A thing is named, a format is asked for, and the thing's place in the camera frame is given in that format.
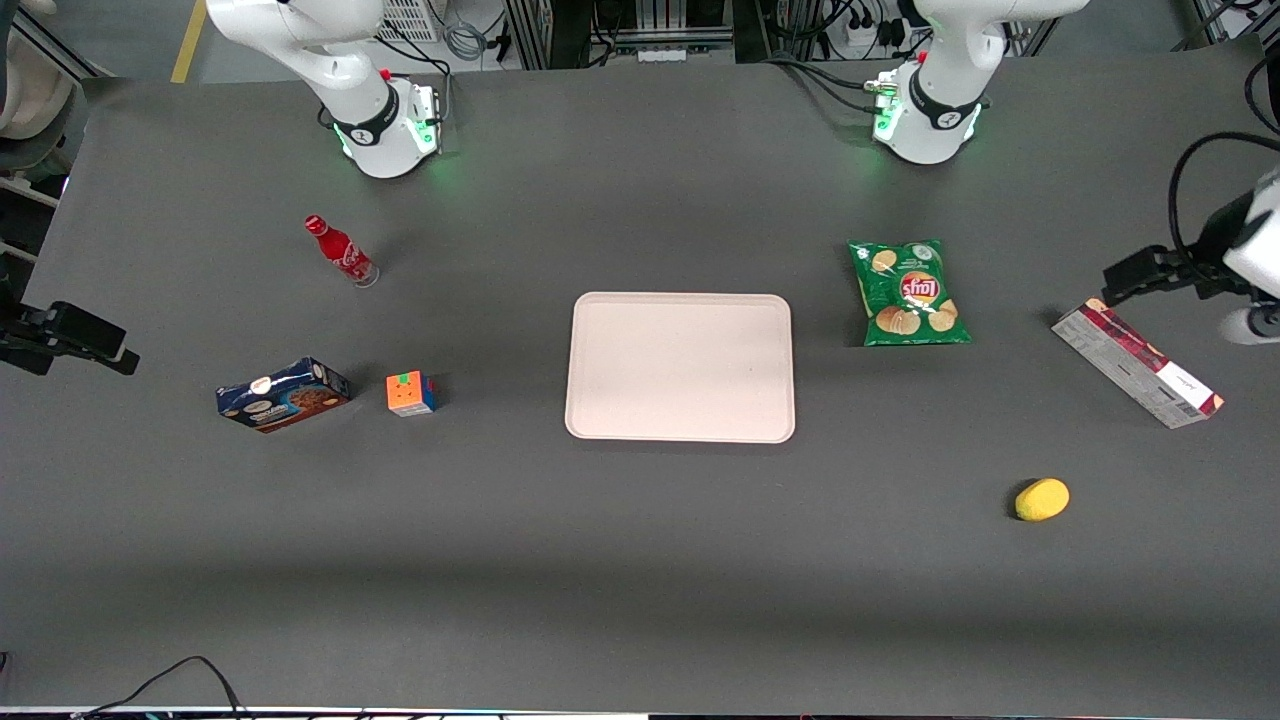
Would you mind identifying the colourful puzzle cube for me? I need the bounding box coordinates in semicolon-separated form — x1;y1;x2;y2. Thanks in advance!
385;369;440;419

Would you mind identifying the black base cable bundle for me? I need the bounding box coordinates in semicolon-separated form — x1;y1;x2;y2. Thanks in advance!
765;55;896;116

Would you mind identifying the grey coiled cable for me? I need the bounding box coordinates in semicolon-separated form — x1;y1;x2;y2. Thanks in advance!
440;15;493;63

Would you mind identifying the red cola bottle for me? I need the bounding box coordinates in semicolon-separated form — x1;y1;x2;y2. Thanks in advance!
303;213;382;290

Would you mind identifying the blue cookie box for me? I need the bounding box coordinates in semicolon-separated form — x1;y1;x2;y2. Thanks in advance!
215;356;353;435

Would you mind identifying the white perforated box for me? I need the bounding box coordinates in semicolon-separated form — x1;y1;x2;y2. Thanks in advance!
376;0;443;44

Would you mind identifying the yellow lemon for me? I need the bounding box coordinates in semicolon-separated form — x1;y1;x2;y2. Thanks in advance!
1013;477;1072;524

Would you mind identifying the beige plastic tray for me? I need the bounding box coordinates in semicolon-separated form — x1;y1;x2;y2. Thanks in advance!
564;291;797;444

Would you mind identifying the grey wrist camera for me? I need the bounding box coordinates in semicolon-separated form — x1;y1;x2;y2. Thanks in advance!
1218;304;1280;347

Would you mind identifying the beige chair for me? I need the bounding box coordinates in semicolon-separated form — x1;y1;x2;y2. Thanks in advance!
0;0;79;173

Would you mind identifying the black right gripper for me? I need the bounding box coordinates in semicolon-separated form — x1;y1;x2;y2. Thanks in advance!
0;300;142;377

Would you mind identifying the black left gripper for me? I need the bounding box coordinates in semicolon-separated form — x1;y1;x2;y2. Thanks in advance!
1103;195;1258;308

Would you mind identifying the green chips bag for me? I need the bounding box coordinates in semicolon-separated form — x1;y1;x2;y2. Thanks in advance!
848;238;974;349

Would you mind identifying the red tartan cookie box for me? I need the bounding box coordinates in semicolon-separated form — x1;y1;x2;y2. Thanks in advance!
1051;297;1226;430

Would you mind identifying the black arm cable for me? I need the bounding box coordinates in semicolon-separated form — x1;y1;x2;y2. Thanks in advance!
1167;130;1280;291

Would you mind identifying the thin black table cable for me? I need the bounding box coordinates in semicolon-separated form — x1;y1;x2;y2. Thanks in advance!
72;654;249;720

